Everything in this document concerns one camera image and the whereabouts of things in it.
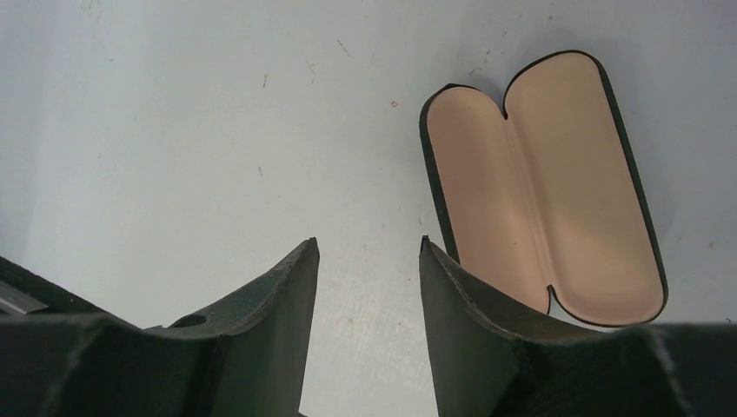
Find black glasses case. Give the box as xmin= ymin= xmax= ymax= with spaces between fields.
xmin=419 ymin=50 xmax=668 ymax=328

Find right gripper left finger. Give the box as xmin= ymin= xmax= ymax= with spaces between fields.
xmin=1 ymin=239 xmax=320 ymax=416

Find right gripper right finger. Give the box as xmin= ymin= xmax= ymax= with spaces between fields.
xmin=419 ymin=238 xmax=736 ymax=416

